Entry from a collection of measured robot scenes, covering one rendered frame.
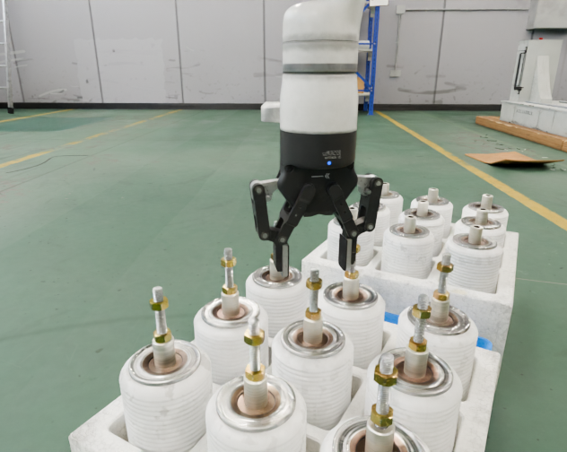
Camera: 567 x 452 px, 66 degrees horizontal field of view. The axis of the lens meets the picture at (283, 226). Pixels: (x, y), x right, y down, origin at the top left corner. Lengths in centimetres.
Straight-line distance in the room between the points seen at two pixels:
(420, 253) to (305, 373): 43
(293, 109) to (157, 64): 647
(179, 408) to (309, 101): 32
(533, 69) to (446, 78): 220
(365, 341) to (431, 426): 17
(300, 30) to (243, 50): 618
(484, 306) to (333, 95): 53
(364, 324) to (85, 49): 686
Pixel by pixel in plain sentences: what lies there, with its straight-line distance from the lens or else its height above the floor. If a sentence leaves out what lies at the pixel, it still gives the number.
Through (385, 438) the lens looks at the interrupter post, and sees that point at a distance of 39.
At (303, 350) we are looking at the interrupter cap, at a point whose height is 25.
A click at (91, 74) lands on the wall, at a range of 722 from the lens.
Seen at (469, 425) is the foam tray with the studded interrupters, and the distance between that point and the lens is 56.
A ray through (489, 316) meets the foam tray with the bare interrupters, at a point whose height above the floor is 15.
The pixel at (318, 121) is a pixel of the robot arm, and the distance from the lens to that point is 40.
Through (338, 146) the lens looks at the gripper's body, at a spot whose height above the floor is 48.
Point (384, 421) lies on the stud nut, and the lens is 38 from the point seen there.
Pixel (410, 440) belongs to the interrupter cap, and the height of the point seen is 25.
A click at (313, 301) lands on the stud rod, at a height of 30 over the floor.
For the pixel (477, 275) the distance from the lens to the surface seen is 84.
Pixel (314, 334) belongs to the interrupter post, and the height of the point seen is 26.
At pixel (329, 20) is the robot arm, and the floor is 59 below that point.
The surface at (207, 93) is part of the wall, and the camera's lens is 668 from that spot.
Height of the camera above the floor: 55
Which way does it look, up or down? 20 degrees down
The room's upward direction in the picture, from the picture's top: straight up
